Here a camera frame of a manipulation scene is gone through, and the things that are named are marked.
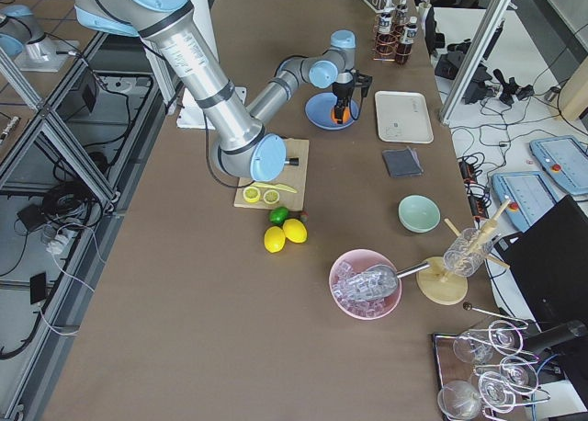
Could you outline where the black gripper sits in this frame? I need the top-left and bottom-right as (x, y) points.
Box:
(332, 71), (372, 124)

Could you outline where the orange mandarin fruit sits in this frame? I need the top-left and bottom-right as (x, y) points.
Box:
(330, 105), (352, 125)

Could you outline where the blue round plate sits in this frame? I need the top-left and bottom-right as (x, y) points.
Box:
(305, 92), (359, 131)

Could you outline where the cream rabbit tray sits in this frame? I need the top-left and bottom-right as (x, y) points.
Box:
(374, 90), (434, 144)

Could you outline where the dark drink bottle middle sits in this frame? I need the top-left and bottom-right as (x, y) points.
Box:
(374, 7), (393, 58)

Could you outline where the dark drink bottle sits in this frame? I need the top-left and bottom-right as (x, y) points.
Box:
(394, 0), (408, 33)
(395, 17), (418, 64)
(374, 7), (393, 58)

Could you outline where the dark drink bottle front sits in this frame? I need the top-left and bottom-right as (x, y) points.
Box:
(395, 17), (418, 64)

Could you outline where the grey folded cloth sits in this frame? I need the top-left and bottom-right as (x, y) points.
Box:
(382, 147), (424, 178)

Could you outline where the wooden cutting board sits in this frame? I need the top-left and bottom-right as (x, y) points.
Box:
(233, 139), (310, 211)

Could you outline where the dark drink bottle back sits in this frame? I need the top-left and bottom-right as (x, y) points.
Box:
(394, 0), (408, 33)

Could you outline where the yellow plastic knife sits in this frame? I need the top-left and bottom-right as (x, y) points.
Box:
(253, 181), (298, 194)

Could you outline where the lemon slice lower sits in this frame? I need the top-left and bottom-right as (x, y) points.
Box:
(262, 188), (280, 205)

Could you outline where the lemon slice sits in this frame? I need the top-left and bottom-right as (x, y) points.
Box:
(262, 188), (280, 205)
(242, 186), (262, 204)

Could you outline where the lemon slice upper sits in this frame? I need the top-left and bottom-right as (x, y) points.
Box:
(242, 186), (262, 204)

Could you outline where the green lime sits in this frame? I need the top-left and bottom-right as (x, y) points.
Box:
(269, 206), (289, 226)

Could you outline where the mint green bowl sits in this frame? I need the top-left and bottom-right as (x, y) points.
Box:
(398, 195), (440, 233)

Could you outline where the yellow lemon far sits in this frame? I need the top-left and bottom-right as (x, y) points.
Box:
(282, 219), (308, 244)

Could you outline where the yellow lemon near bowl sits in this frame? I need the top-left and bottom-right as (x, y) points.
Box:
(264, 226), (286, 254)

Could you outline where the metal ice scoop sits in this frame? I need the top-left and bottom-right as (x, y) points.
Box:
(348, 262), (430, 301)

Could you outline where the clear glass mug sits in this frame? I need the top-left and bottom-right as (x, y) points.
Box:
(443, 228), (492, 278)

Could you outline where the wooden cup stand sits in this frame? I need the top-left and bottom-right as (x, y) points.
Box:
(416, 199), (510, 305)

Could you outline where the pink ice bowl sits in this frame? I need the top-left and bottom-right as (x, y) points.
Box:
(328, 249), (402, 320)

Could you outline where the blue teach pendant near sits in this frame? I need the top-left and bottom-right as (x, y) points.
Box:
(492, 171), (560, 232)

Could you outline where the blue teach pendant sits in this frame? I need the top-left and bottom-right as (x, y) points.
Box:
(492, 171), (560, 232)
(529, 135), (587, 196)

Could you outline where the blue teach pendant far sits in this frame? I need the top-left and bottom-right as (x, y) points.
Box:
(529, 135), (587, 196)

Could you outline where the black monitor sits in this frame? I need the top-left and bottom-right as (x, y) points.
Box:
(495, 195), (587, 324)

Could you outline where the wine glass rack tray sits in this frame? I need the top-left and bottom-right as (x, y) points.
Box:
(433, 302), (558, 420)

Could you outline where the copper wire bottle rack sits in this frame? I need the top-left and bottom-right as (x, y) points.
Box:
(372, 4), (409, 62)

